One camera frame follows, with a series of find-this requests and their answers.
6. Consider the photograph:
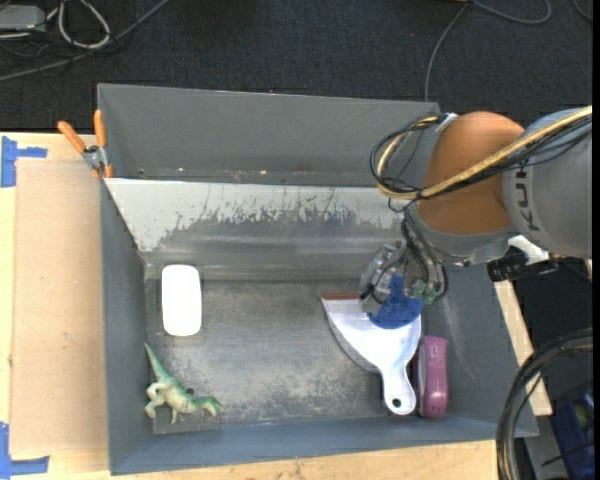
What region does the white plastic dustpan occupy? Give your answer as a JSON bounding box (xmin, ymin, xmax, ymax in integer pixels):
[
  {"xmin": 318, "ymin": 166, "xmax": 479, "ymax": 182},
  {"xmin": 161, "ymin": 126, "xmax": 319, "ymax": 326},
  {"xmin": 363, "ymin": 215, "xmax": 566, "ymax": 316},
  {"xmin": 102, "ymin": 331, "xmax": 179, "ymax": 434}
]
[{"xmin": 320, "ymin": 294, "xmax": 424, "ymax": 417}]

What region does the purple plastic handheld tool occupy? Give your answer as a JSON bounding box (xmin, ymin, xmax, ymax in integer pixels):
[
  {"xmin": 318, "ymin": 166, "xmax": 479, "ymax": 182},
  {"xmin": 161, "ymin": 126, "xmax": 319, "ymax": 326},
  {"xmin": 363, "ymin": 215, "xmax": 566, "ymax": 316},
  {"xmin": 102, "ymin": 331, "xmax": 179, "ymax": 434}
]
[{"xmin": 411, "ymin": 335, "xmax": 450, "ymax": 420}]

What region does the grey metal bin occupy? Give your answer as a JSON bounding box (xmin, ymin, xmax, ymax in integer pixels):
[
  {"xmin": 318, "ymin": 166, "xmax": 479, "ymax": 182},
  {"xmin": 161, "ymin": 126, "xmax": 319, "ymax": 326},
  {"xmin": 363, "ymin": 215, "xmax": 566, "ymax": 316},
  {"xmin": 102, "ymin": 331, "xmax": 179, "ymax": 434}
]
[{"xmin": 95, "ymin": 82, "xmax": 541, "ymax": 477}]

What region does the white computer mouse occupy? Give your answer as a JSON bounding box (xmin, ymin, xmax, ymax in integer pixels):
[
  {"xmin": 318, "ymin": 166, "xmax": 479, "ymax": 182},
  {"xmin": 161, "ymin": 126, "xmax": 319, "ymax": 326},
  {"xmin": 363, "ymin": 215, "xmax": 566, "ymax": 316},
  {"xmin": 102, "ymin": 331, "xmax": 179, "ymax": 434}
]
[{"xmin": 160, "ymin": 263, "xmax": 204, "ymax": 338}]

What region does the green toy dinosaur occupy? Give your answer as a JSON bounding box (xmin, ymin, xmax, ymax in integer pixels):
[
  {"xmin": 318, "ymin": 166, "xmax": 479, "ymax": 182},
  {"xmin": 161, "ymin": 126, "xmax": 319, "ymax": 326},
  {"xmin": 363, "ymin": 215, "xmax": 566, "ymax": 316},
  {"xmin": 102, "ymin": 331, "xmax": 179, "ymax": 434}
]
[{"xmin": 143, "ymin": 342, "xmax": 226, "ymax": 425}]

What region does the brown cardboard board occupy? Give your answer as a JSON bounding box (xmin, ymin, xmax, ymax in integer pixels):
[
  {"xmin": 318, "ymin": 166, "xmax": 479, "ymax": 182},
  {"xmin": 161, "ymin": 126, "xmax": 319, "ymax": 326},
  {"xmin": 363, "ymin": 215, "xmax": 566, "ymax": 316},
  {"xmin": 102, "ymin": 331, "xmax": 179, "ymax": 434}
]
[{"xmin": 8, "ymin": 159, "xmax": 112, "ymax": 463}]

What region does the black cylinder on white bracket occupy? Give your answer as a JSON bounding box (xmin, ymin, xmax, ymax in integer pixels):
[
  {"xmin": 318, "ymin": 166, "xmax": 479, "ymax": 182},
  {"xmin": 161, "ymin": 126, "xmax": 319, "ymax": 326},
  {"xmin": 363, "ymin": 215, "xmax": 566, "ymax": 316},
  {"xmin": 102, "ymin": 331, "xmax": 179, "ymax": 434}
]
[{"xmin": 486, "ymin": 234, "xmax": 557, "ymax": 283}]

